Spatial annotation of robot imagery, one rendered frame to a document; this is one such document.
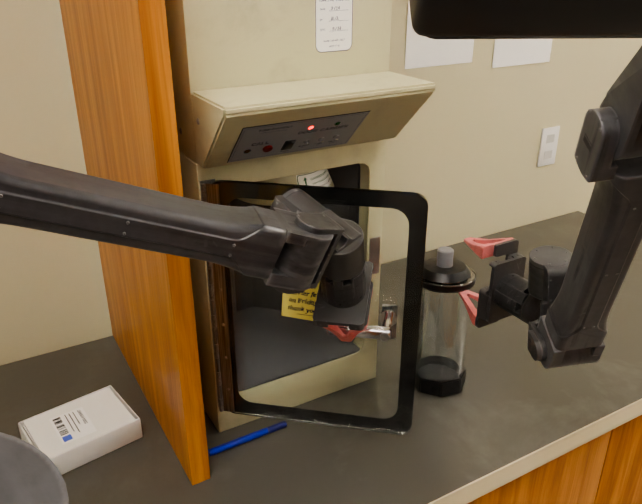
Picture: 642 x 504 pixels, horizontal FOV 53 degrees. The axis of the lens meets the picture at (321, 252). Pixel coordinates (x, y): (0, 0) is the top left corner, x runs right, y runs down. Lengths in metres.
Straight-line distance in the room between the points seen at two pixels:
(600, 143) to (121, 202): 0.43
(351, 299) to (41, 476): 0.55
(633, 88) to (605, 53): 1.52
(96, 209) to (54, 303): 0.82
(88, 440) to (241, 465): 0.24
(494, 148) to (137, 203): 1.37
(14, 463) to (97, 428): 0.83
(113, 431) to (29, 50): 0.67
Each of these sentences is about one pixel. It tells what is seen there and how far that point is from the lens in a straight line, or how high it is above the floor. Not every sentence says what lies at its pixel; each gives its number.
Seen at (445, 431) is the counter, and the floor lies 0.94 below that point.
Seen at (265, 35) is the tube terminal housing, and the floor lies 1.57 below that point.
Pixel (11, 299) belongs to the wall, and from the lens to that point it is 1.40.
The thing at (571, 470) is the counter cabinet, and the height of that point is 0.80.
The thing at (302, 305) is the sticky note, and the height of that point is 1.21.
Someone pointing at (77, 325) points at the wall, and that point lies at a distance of 1.45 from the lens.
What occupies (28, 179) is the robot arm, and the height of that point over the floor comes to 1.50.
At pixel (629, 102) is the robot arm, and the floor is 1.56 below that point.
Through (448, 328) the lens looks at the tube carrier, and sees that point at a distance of 1.15.
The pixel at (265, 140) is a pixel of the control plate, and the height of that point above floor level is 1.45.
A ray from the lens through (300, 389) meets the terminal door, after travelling 1.03.
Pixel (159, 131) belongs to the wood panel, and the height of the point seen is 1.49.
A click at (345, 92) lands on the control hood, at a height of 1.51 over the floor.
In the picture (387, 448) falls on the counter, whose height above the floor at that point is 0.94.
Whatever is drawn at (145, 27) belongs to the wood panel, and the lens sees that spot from 0.77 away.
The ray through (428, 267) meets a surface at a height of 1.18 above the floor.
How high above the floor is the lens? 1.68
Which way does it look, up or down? 25 degrees down
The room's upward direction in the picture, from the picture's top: straight up
